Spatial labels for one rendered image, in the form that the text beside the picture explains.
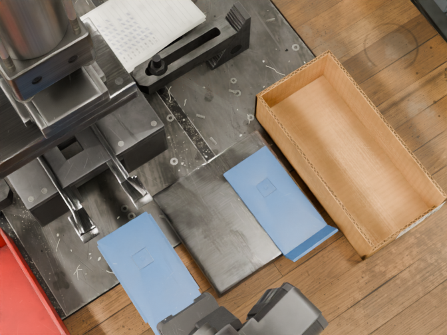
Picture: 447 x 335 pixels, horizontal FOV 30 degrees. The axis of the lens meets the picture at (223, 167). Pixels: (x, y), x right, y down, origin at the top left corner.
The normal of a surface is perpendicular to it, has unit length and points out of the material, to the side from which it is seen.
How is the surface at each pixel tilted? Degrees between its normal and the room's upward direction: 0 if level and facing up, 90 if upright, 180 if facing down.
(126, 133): 0
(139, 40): 1
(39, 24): 90
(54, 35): 90
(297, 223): 0
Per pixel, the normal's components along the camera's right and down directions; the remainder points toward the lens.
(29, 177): 0.00, -0.33
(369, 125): -0.83, 0.53
